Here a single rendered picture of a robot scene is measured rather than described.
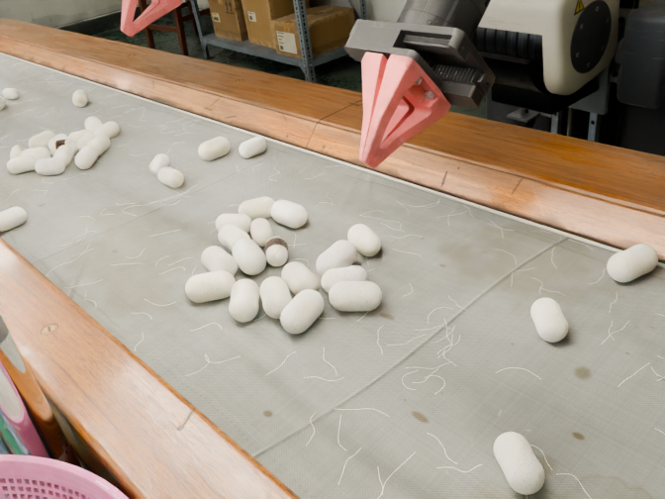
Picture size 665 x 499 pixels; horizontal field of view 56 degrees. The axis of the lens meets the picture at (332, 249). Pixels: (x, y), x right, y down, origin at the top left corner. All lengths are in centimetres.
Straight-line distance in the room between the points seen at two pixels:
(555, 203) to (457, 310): 14
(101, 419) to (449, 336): 22
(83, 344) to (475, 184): 34
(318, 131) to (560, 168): 27
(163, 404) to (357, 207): 27
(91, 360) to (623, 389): 32
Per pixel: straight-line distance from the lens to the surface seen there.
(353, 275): 45
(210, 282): 47
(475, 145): 60
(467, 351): 41
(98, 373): 41
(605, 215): 51
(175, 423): 36
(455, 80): 49
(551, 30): 99
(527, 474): 33
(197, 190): 65
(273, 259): 49
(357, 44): 50
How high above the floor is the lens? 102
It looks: 33 degrees down
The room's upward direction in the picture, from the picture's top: 9 degrees counter-clockwise
